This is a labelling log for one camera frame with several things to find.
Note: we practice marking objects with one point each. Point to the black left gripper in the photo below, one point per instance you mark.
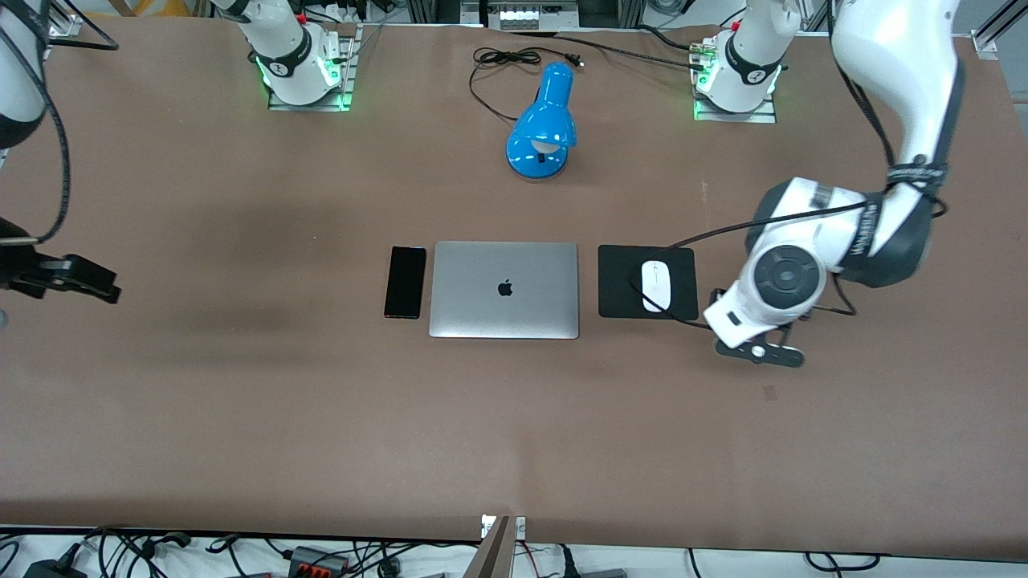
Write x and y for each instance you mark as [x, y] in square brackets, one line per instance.
[715, 295]

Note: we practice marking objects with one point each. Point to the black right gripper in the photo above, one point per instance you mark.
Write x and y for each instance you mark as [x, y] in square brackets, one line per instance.
[24, 269]

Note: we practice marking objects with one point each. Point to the white computer mouse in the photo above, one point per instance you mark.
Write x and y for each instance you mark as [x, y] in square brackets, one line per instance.
[656, 285]

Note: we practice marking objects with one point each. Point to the black smartphone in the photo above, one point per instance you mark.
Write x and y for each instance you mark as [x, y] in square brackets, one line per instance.
[405, 282]

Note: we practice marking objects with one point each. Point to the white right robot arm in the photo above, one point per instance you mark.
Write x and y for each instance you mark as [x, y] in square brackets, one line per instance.
[289, 56]

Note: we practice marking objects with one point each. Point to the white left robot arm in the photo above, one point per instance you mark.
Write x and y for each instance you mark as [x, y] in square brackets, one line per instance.
[899, 80]

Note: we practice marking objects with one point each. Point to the black mouse pad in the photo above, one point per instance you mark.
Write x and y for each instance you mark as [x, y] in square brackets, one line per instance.
[622, 281]

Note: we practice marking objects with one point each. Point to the silver closed laptop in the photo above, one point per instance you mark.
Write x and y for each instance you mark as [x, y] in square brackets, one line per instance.
[503, 291]

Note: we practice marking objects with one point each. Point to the black power adapter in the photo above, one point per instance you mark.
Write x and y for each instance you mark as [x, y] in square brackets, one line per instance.
[52, 568]

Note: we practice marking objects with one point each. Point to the blue desk lamp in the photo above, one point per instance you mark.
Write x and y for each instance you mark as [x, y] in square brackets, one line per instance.
[543, 120]

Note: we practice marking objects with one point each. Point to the grey orange connector box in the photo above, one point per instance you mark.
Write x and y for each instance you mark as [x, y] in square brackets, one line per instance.
[317, 560]

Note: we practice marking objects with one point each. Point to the white power strip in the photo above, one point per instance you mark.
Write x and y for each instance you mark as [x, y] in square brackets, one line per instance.
[530, 16]

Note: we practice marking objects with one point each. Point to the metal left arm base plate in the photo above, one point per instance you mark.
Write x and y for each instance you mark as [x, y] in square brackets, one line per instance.
[763, 116]

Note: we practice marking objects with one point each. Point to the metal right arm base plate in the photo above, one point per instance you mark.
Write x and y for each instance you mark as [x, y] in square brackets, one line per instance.
[277, 103]

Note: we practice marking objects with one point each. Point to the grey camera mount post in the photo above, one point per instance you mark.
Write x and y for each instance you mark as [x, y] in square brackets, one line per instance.
[491, 554]

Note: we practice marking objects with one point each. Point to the aluminium frame profile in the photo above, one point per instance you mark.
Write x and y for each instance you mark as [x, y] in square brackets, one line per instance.
[996, 28]

